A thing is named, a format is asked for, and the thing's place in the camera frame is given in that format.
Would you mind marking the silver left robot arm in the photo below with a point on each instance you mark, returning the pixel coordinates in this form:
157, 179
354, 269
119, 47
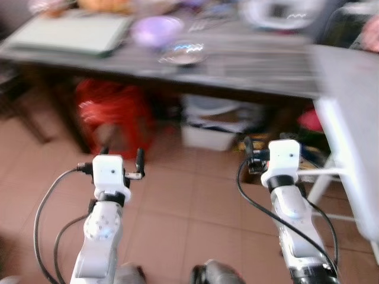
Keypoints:
99, 236

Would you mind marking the white storage box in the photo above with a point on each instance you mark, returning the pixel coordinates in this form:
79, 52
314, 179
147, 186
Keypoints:
213, 127

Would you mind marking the red plastic stool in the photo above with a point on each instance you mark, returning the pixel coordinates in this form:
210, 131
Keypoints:
112, 109

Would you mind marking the yellow and blue bag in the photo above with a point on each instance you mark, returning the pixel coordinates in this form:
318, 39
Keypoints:
312, 160

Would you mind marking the dark table leg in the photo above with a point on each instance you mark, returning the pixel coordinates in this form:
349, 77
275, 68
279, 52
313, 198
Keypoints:
29, 103

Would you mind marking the grey left robot foot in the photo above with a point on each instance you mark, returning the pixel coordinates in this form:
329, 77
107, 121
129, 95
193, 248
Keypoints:
130, 275

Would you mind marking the grey robot foot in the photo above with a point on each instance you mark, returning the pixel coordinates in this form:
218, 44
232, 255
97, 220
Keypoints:
219, 273
130, 275

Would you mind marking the white folding table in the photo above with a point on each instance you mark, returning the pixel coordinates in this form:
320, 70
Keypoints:
355, 118

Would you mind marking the clear glass bowl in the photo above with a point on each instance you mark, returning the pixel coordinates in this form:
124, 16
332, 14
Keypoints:
182, 53

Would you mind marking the grey right robot foot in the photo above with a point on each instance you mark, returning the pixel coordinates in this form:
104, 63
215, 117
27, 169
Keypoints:
219, 273

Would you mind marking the pale green tray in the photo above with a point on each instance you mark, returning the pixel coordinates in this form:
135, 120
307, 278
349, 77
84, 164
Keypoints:
71, 34

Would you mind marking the purple plastic bowl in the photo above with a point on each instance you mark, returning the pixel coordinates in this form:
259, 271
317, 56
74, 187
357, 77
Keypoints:
157, 31

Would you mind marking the white rice cooker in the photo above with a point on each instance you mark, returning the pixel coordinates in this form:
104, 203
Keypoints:
278, 13

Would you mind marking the pink cloth item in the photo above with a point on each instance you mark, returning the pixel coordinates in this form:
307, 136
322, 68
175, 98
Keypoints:
372, 34

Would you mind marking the orange fruits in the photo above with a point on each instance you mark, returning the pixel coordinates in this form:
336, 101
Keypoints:
103, 5

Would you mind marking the pink bowl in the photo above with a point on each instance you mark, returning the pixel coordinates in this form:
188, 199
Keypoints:
47, 6

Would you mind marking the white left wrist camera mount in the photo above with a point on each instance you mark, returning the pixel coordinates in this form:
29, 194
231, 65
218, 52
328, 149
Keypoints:
109, 174

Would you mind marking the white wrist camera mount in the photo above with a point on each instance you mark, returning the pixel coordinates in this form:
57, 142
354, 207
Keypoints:
109, 174
283, 160

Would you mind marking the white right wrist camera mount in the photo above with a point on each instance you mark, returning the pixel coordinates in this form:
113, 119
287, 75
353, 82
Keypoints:
283, 160

